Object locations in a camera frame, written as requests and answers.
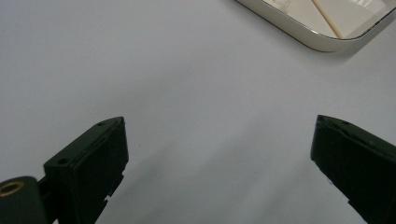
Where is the white metal tray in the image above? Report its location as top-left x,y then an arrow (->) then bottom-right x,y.
233,0 -> 396,53

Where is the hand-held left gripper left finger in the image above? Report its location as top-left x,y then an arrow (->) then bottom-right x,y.
43,116 -> 130,224

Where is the wooden skewer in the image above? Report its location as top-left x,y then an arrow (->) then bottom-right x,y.
310,0 -> 346,40

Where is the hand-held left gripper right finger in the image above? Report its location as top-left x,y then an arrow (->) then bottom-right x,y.
310,114 -> 396,224

